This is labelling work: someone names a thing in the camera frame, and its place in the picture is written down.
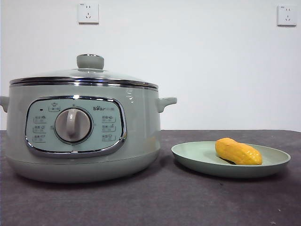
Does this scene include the pale green electric steamer pot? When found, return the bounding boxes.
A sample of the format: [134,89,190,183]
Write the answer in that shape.
[0,82,177,184]

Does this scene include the glass lid with green knob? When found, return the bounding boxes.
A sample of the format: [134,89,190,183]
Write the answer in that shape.
[9,53,158,90]

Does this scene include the grey steamer dial knob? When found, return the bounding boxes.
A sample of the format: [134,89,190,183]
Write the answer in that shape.
[54,107,92,143]

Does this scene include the white wall socket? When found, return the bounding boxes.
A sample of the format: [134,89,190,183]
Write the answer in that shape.
[277,5,297,27]
[78,2,99,24]

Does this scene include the pale green round plate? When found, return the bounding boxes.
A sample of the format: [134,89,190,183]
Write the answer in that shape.
[171,141,291,178]

